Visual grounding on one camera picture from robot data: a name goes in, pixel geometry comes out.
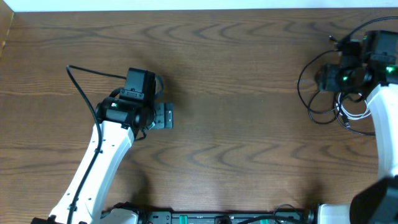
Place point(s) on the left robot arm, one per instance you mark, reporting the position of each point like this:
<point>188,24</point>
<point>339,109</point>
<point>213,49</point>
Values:
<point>127,111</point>

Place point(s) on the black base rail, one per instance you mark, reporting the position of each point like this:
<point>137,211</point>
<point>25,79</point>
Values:
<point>163,217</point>

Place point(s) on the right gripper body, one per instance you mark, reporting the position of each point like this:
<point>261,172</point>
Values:
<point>331,75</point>

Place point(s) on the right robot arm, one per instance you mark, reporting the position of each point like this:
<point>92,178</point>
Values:
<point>368,67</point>

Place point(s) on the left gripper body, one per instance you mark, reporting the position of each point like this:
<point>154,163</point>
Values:
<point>164,116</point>

